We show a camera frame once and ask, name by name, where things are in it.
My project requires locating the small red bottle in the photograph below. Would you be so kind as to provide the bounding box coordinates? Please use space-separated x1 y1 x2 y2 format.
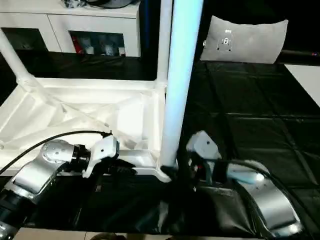
71 35 83 54

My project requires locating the dark clutter pile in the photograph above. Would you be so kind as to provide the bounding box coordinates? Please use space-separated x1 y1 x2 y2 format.
61 0 88 9

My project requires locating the black work mat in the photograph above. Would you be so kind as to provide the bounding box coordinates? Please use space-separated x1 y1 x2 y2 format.
0 51 320 237

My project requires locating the grey helmet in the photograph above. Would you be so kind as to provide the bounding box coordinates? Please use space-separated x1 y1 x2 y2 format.
87 0 136 7

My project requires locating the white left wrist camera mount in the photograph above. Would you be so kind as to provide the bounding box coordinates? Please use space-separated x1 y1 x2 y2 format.
81 134 121 179

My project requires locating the dark rounded robot foot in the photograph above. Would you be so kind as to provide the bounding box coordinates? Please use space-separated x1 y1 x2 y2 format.
95 232 119 240

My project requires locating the white cabinet with glass doors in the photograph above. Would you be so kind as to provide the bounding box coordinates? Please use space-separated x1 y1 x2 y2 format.
0 0 141 58

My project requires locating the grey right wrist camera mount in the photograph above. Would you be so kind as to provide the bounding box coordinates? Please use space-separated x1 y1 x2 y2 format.
186 129 223 183

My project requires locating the grey cushion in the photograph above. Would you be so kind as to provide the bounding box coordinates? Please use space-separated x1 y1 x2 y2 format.
199 14 289 65

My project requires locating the white plastic table top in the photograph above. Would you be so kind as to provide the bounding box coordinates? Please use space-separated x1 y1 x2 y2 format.
0 76 180 184

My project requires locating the black sofa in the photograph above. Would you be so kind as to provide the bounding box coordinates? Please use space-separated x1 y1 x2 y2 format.
138 0 320 66

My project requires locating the white flat board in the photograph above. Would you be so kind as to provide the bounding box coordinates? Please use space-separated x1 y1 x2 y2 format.
284 63 320 106

